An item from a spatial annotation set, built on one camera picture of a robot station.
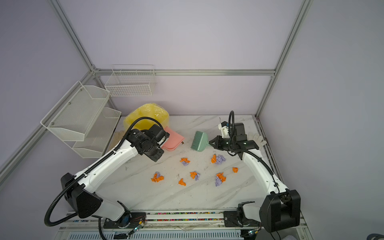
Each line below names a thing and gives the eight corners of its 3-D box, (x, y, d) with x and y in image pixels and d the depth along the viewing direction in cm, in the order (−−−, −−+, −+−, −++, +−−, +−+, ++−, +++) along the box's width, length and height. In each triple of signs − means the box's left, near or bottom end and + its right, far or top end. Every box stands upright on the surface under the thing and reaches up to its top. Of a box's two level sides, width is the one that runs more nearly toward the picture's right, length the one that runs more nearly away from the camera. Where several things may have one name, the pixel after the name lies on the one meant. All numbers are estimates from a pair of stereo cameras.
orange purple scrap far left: (152, 181, 89) (150, 179, 87) (156, 172, 92) (155, 170, 90) (160, 184, 87) (160, 183, 85) (165, 176, 91) (164, 174, 88)
